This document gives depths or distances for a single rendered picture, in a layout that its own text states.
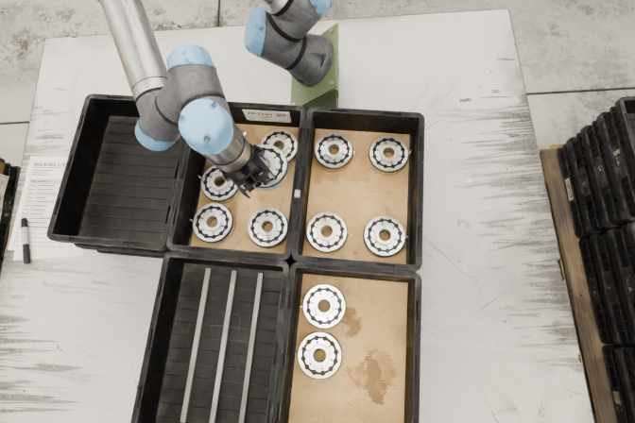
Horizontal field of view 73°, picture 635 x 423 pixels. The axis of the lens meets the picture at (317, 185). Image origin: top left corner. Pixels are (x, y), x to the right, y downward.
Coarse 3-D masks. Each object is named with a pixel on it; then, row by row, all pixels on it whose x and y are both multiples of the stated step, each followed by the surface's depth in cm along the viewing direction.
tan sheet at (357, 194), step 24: (360, 144) 117; (408, 144) 116; (312, 168) 116; (360, 168) 115; (408, 168) 114; (312, 192) 114; (336, 192) 113; (360, 192) 113; (384, 192) 113; (312, 216) 112; (360, 216) 111; (360, 240) 109; (384, 240) 109
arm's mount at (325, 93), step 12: (336, 24) 123; (324, 36) 126; (336, 36) 121; (336, 48) 120; (336, 60) 119; (336, 72) 118; (300, 84) 130; (324, 84) 121; (336, 84) 117; (300, 96) 129; (312, 96) 124; (324, 96) 122; (336, 96) 132
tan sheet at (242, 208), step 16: (240, 128) 120; (256, 128) 120; (272, 128) 120; (288, 128) 120; (256, 144) 119; (288, 176) 115; (240, 192) 115; (256, 192) 114; (272, 192) 114; (288, 192) 114; (240, 208) 113; (256, 208) 113; (288, 208) 113; (240, 224) 112; (192, 240) 111; (240, 240) 111
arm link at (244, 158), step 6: (246, 132) 75; (246, 144) 74; (246, 150) 74; (240, 156) 73; (246, 156) 75; (234, 162) 73; (240, 162) 74; (246, 162) 76; (222, 168) 75; (228, 168) 74; (234, 168) 75; (240, 168) 76
